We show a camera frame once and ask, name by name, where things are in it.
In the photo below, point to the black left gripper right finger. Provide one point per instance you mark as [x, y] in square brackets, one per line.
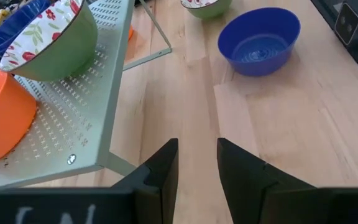
[250, 193]

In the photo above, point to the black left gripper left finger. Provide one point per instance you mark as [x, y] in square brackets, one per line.
[160, 186]

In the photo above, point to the blue plastic bowl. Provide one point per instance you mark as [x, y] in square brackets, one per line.
[259, 53]

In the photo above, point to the orange plastic bowl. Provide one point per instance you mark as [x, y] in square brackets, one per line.
[2, 118]
[130, 33]

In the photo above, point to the green bowl with floral inside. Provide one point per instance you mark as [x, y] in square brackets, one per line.
[64, 53]
[210, 12]

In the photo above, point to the blue plate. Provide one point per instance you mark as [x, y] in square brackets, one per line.
[8, 31]

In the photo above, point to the pale green perforated metal shelf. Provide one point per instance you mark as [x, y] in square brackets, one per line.
[73, 109]

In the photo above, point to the small black camera box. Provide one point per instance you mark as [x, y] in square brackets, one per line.
[346, 23]

